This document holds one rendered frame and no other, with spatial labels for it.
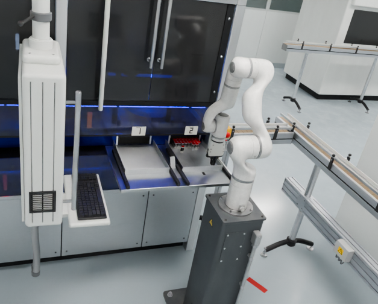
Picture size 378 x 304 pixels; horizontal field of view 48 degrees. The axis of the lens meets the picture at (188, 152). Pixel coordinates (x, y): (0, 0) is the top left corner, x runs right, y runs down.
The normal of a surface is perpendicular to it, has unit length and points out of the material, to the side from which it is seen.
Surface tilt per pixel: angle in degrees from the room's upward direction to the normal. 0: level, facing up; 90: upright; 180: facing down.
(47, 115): 90
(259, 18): 90
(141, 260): 0
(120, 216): 90
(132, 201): 90
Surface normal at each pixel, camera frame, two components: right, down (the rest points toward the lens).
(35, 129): 0.31, 0.50
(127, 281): 0.16, -0.87
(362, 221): -0.93, 0.03
